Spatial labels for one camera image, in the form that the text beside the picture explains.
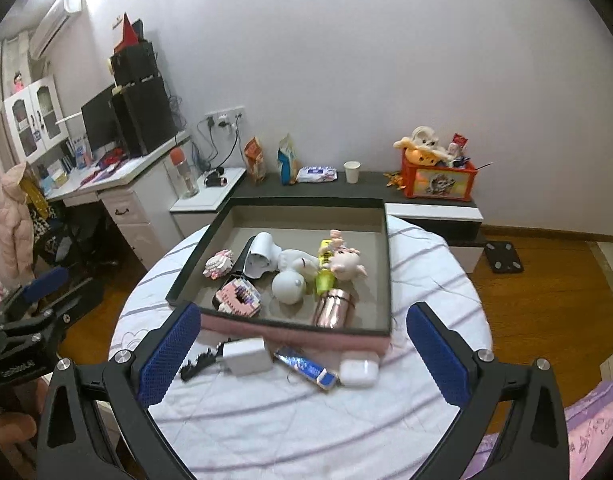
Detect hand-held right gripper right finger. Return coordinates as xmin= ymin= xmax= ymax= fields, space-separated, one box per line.
xmin=405 ymin=301 xmax=570 ymax=480

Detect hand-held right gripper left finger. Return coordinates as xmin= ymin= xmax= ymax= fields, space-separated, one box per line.
xmin=35 ymin=301 xmax=203 ymax=480

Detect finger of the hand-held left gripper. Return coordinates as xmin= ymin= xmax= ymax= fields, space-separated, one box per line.
xmin=29 ymin=294 xmax=83 ymax=346
xmin=4 ymin=266 xmax=71 ymax=311

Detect pink block toy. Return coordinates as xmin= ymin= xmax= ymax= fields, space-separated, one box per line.
xmin=214 ymin=280 xmax=262 ymax=317

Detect pink striped shell toy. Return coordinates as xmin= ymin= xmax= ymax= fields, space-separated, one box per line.
xmin=204 ymin=250 xmax=236 ymax=279

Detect pink metallic cup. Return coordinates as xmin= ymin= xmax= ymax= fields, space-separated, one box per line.
xmin=311 ymin=287 xmax=356 ymax=328

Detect pink pig toy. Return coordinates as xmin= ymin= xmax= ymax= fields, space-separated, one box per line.
xmin=328 ymin=229 xmax=371 ymax=282

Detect yellow highlighter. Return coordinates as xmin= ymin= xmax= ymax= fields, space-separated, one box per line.
xmin=314 ymin=240 xmax=337 ymax=293

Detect white cone-shaped device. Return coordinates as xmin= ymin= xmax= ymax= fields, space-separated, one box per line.
xmin=242 ymin=232 xmax=282 ymax=280

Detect white round toy figure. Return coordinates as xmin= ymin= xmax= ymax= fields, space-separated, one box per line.
xmin=271 ymin=249 xmax=321 ymax=306

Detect grey cardboard box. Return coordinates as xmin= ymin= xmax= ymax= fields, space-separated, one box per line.
xmin=166 ymin=197 xmax=392 ymax=361

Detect person's left hand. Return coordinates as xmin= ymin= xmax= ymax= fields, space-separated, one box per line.
xmin=0 ymin=400 xmax=38 ymax=461

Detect black hair clip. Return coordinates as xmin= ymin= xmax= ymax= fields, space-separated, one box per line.
xmin=179 ymin=345 xmax=224 ymax=384

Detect black office chair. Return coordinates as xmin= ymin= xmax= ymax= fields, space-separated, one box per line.
xmin=34 ymin=205 xmax=122 ymax=306

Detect pink coat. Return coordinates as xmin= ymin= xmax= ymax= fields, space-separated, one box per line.
xmin=0 ymin=162 xmax=37 ymax=273

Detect white charger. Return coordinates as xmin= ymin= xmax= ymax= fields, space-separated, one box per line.
xmin=221 ymin=337 xmax=273 ymax=376

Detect white earbuds case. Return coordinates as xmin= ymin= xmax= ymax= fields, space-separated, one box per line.
xmin=339 ymin=351 xmax=380 ymax=387

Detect white desk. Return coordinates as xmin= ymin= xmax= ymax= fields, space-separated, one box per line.
xmin=46 ymin=132 xmax=192 ymax=271

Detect black floor scale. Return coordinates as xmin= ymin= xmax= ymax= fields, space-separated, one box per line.
xmin=483 ymin=241 xmax=525 ymax=274

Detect blue foil tube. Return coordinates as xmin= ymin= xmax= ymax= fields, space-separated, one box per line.
xmin=274 ymin=346 xmax=340 ymax=391

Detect white nightstand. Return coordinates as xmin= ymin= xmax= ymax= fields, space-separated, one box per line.
xmin=170 ymin=166 xmax=247 ymax=241

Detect white glass door cabinet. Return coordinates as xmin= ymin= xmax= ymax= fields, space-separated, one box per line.
xmin=4 ymin=76 xmax=70 ymax=163

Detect black monitor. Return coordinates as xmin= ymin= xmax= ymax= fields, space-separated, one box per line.
xmin=80 ymin=85 xmax=122 ymax=153

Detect red toy crate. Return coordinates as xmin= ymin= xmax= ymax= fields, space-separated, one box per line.
xmin=401 ymin=152 xmax=478 ymax=202

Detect purple blanket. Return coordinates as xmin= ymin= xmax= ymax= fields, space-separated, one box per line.
xmin=459 ymin=375 xmax=613 ymax=480

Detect clear bottle orange cap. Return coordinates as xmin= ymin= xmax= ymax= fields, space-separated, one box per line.
xmin=169 ymin=147 xmax=200 ymax=198

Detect black computer tower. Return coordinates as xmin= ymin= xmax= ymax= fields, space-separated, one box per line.
xmin=110 ymin=75 xmax=178 ymax=157

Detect orange snack bag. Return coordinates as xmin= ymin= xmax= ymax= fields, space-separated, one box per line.
xmin=244 ymin=136 xmax=267 ymax=184

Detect plush toys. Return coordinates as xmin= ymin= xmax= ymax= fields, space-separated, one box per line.
xmin=394 ymin=126 xmax=475 ymax=168

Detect wet wipes pack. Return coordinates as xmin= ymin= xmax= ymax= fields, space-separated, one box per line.
xmin=296 ymin=166 xmax=338 ymax=183

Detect blue white bag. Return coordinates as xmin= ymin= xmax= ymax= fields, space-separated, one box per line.
xmin=277 ymin=133 xmax=301 ymax=186

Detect black box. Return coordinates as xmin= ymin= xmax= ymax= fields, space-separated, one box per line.
xmin=110 ymin=42 xmax=157 ymax=86

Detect white air conditioner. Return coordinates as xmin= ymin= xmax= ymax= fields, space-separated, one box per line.
xmin=29 ymin=0 xmax=84 ymax=58

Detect red pointed object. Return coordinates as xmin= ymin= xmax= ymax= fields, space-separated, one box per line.
xmin=112 ymin=11 xmax=143 ymax=53

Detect white wall socket strip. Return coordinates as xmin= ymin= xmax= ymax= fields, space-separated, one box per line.
xmin=204 ymin=106 xmax=247 ymax=128

